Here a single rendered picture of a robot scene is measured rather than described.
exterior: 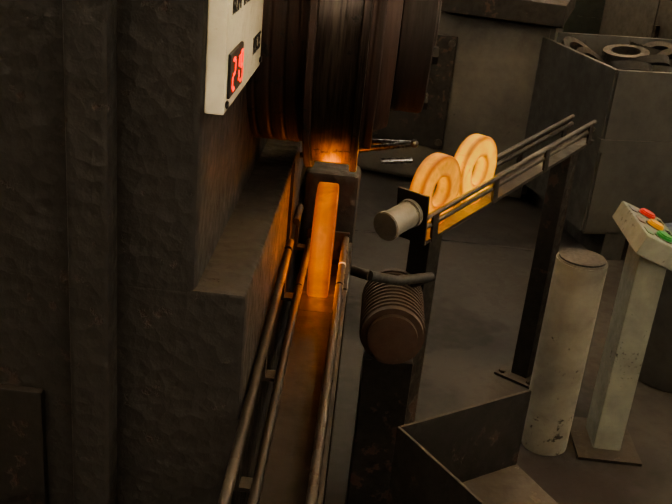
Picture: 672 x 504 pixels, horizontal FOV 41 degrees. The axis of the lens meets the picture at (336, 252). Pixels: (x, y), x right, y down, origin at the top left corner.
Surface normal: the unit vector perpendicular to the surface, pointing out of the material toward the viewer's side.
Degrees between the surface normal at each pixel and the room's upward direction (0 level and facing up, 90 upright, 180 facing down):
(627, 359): 90
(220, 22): 90
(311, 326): 5
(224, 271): 0
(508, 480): 5
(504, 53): 90
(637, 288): 90
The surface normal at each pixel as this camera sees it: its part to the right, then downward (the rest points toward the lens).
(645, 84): 0.20, 0.40
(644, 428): 0.09, -0.92
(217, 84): -0.06, 0.38
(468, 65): -0.30, 0.34
